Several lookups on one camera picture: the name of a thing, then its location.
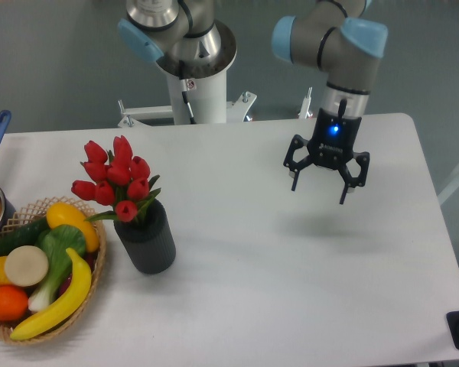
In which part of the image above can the dark grey ribbed vase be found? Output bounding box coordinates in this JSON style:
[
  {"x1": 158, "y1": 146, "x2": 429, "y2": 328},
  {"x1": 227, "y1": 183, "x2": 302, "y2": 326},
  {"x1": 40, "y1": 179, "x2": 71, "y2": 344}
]
[{"x1": 114, "y1": 200, "x2": 176, "y2": 274}]

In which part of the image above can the beige round disc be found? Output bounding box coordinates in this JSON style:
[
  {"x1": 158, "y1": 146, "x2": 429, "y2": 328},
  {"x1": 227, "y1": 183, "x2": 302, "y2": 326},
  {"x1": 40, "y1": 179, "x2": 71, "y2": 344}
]
[{"x1": 4, "y1": 245, "x2": 49, "y2": 287}]

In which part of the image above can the black cable on pedestal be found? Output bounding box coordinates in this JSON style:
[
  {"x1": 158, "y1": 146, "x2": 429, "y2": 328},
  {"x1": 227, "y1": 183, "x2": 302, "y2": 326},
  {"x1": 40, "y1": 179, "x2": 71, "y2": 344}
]
[{"x1": 177, "y1": 60, "x2": 197, "y2": 125}]

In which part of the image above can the dark green cucumber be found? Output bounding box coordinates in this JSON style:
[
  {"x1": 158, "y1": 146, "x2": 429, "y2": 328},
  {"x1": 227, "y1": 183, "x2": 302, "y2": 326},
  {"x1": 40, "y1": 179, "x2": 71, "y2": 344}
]
[{"x1": 0, "y1": 217, "x2": 50, "y2": 257}]

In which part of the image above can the woven wicker basket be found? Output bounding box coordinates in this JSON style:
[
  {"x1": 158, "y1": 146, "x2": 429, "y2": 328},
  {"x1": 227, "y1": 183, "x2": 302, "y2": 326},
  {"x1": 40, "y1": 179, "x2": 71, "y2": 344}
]
[{"x1": 0, "y1": 196, "x2": 106, "y2": 346}]

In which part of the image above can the yellow banana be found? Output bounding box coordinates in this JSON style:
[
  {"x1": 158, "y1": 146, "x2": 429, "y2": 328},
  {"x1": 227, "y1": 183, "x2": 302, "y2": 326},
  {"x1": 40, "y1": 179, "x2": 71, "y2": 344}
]
[{"x1": 10, "y1": 248, "x2": 92, "y2": 341}]

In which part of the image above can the green bok choy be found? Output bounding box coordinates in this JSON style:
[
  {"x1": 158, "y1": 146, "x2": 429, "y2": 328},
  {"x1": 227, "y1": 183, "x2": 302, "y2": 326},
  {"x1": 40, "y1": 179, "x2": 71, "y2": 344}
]
[{"x1": 28, "y1": 225, "x2": 86, "y2": 313}]

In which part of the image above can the orange fruit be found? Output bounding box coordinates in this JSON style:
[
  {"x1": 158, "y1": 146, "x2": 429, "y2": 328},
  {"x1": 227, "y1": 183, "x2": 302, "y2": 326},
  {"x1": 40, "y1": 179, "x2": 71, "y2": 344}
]
[{"x1": 0, "y1": 285, "x2": 28, "y2": 322}]

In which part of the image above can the red fruit in basket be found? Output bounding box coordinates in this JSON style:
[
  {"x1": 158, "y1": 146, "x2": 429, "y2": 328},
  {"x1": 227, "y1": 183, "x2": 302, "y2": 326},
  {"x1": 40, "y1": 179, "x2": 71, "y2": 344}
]
[{"x1": 57, "y1": 253, "x2": 96, "y2": 297}]

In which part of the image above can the red tulip bouquet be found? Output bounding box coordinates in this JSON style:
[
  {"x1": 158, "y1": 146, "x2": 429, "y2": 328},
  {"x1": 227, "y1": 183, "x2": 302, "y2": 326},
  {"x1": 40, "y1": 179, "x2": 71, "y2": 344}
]
[{"x1": 71, "y1": 135, "x2": 161, "y2": 226}]

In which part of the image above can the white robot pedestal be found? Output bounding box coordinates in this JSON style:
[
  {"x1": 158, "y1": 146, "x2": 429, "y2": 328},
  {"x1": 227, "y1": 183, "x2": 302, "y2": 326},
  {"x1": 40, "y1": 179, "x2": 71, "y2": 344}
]
[{"x1": 116, "y1": 19, "x2": 314, "y2": 128}]

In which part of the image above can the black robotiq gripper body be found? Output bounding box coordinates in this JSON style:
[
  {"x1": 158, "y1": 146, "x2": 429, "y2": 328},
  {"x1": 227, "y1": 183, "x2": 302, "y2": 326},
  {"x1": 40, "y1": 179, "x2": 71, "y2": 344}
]
[{"x1": 307, "y1": 109, "x2": 362, "y2": 171}]

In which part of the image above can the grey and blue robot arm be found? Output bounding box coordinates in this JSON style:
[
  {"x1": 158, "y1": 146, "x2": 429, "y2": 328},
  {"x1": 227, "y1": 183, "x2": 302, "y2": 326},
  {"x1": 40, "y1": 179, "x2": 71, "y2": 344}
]
[{"x1": 117, "y1": 1, "x2": 388, "y2": 192}]

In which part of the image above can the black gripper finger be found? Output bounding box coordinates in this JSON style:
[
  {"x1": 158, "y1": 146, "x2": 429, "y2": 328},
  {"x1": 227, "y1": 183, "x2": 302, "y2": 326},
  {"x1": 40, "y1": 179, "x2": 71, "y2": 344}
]
[
  {"x1": 338, "y1": 151, "x2": 370, "y2": 205},
  {"x1": 282, "y1": 134, "x2": 314, "y2": 192}
]

